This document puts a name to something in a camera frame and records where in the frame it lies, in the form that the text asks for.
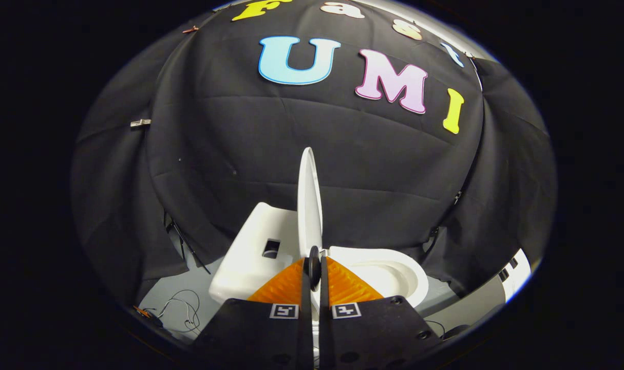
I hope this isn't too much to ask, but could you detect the thin black cable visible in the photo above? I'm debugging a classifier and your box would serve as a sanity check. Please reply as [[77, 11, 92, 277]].
[[157, 289, 202, 332]]

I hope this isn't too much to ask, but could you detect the black backdrop cloth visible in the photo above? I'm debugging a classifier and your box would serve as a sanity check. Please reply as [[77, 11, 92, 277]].
[[70, 0, 557, 309]]

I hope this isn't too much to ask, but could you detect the black stand leg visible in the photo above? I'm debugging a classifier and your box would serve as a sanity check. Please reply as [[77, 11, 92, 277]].
[[164, 212, 211, 274]]

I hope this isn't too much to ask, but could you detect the white toilet lid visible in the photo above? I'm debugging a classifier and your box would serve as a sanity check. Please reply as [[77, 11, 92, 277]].
[[297, 147, 325, 263]]

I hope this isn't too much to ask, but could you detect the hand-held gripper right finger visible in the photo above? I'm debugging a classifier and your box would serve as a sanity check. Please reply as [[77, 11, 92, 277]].
[[319, 256, 441, 370]]

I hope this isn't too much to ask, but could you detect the white ceramic toilet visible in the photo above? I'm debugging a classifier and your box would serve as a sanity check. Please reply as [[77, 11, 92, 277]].
[[209, 202, 429, 329]]

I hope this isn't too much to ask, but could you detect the white toilet seat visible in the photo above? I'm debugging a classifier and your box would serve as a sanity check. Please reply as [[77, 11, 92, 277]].
[[325, 246, 429, 308]]

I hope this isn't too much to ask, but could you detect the black round lid tab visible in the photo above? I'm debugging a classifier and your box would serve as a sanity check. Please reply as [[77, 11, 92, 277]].
[[304, 246, 323, 288]]

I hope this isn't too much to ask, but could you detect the grey box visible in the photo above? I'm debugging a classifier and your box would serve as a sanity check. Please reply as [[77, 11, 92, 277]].
[[425, 275, 507, 324]]

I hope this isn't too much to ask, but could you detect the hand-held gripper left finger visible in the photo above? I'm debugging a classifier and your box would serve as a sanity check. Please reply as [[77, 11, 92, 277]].
[[191, 257, 314, 370]]

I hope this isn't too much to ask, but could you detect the white black striped panel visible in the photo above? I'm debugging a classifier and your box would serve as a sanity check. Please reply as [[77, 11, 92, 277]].
[[498, 249, 532, 302]]

